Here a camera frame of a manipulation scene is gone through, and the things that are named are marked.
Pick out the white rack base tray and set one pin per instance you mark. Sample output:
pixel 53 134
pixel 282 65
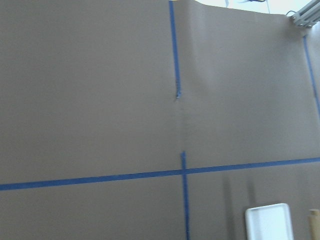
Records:
pixel 269 222

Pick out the aluminium frame post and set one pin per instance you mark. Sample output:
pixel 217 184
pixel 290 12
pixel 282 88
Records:
pixel 307 16

